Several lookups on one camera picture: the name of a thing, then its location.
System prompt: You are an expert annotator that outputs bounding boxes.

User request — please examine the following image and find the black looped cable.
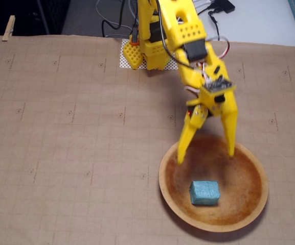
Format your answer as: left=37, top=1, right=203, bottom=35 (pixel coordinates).
left=101, top=0, right=138, bottom=39

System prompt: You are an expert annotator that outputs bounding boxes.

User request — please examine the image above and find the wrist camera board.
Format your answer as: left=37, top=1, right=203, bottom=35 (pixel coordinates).
left=199, top=78, right=237, bottom=104

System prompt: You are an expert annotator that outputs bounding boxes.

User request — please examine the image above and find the black power adapter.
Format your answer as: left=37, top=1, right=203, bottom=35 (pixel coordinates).
left=208, top=0, right=236, bottom=15

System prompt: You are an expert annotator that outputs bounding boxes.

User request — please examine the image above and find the round wooden bowl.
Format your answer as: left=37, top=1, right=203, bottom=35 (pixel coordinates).
left=158, top=136, right=269, bottom=233

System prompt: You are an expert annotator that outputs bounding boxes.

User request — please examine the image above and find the grey metal bar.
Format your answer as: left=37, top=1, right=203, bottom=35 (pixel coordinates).
left=36, top=0, right=51, bottom=35

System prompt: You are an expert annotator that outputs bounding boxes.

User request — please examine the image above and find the blue foam block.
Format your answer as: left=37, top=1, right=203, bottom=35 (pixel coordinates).
left=189, top=180, right=221, bottom=206

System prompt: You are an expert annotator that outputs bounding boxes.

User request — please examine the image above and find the white perforated mat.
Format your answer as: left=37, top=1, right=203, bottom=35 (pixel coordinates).
left=119, top=38, right=178, bottom=70

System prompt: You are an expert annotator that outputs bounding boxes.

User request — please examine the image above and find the black cable with plug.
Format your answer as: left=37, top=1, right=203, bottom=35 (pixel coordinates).
left=208, top=9, right=221, bottom=41

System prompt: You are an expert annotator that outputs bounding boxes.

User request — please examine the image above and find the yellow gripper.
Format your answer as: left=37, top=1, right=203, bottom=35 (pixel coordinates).
left=176, top=44, right=239, bottom=165

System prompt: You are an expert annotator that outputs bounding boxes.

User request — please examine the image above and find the wooden clothespin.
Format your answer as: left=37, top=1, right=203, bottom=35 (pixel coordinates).
left=2, top=15, right=16, bottom=41

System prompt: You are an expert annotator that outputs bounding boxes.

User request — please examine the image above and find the yellow waffle-pattern clamp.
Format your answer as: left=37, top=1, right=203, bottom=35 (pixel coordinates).
left=123, top=40, right=145, bottom=70

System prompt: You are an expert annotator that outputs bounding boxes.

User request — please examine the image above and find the gridded wrapping paper sheet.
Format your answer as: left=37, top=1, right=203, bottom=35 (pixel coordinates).
left=0, top=34, right=295, bottom=245

